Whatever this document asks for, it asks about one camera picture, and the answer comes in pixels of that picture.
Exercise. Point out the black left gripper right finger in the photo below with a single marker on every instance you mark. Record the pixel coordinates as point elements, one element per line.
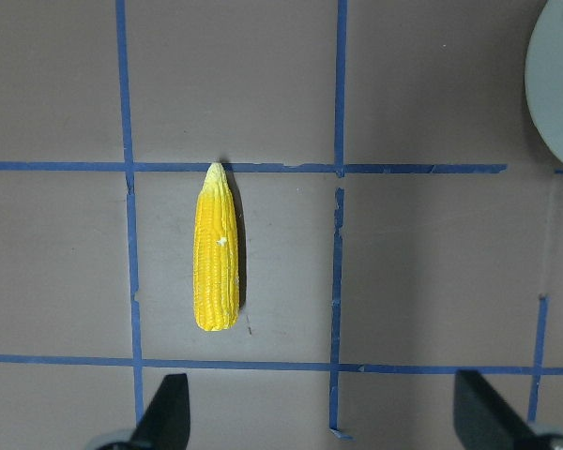
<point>482,419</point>

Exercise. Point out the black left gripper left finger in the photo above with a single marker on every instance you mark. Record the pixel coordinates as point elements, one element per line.
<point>166,422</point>

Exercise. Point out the yellow corn cob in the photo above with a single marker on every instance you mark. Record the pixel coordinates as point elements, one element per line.
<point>216,285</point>

